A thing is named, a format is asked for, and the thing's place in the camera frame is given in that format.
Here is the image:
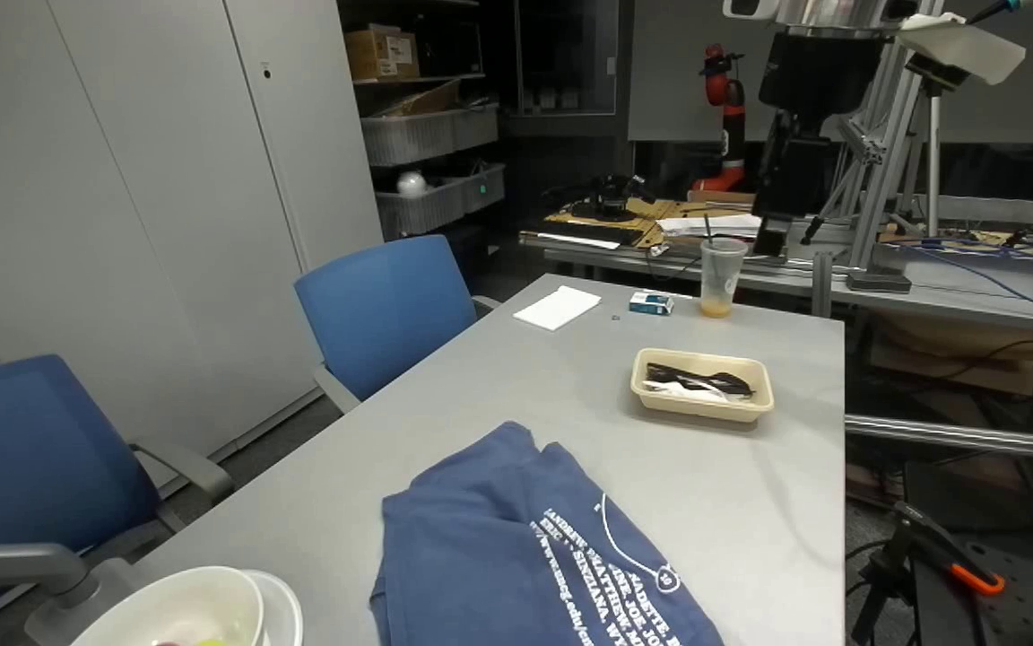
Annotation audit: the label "blue cable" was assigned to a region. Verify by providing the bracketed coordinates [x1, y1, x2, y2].
[909, 233, 1033, 323]

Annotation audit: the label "white bowl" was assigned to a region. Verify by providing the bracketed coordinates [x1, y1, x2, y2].
[67, 562, 271, 646]

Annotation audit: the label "black plastic utensils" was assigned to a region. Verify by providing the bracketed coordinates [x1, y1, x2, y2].
[644, 357, 755, 399]

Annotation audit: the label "blue printed t-shirt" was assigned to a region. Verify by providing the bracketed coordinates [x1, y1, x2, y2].
[365, 418, 730, 646]

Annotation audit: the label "orange handled clamp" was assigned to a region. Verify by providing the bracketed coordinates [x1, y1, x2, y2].
[888, 497, 1007, 604]

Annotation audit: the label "blue office chair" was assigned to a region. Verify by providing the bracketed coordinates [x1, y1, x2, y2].
[292, 229, 504, 417]
[0, 353, 235, 646]

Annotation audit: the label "aluminium profile frame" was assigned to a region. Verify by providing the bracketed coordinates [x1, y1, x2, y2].
[799, 21, 965, 294]

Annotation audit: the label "white paper sheet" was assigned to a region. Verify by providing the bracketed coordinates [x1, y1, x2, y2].
[510, 283, 607, 332]

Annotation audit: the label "aluminium crossbar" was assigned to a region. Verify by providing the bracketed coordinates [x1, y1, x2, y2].
[843, 410, 1033, 463]

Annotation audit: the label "white plate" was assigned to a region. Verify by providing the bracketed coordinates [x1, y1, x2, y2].
[246, 566, 307, 646]

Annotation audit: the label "red and black device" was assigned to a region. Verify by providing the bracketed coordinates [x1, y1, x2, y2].
[698, 43, 749, 197]

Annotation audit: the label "beige food tray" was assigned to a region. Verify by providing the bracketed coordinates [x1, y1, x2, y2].
[629, 343, 778, 429]

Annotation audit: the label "black monitor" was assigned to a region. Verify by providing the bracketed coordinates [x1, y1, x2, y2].
[759, 30, 903, 223]

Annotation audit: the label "white flat panel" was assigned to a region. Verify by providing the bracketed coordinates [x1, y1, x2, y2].
[898, 10, 1029, 88]

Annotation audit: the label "grey workbench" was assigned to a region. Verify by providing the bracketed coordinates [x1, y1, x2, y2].
[517, 211, 1033, 341]

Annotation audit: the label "small blue box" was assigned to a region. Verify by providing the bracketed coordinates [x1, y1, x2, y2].
[629, 292, 677, 318]

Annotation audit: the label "grey metal cabinet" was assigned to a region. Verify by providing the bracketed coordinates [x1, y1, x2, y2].
[0, 0, 389, 470]

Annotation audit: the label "clear plastic cup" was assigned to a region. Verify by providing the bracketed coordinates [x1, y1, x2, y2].
[698, 233, 749, 323]

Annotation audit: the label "dark shelf unit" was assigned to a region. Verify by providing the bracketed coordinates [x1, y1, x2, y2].
[334, 0, 517, 249]

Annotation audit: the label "flat cardboard box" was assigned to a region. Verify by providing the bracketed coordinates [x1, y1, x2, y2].
[869, 312, 1033, 400]

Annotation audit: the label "brown cardboard box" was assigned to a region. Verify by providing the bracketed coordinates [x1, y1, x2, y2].
[345, 21, 425, 85]

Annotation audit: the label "grey storage bin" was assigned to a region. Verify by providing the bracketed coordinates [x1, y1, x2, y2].
[359, 101, 507, 172]
[374, 162, 510, 241]

